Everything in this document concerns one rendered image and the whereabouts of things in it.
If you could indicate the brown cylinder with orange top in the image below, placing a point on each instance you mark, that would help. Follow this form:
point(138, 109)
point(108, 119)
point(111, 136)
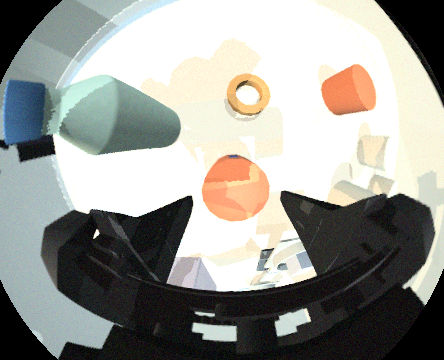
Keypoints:
point(349, 91)

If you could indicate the orange ring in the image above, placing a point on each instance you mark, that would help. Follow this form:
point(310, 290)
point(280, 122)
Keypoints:
point(255, 82)

